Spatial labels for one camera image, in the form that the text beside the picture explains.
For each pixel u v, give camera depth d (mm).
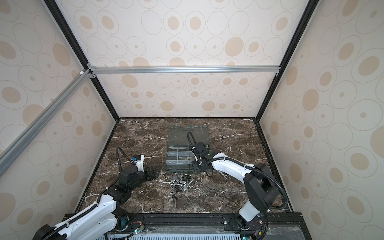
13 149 523
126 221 663
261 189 441
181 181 858
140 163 746
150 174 733
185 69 880
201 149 691
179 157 1024
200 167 777
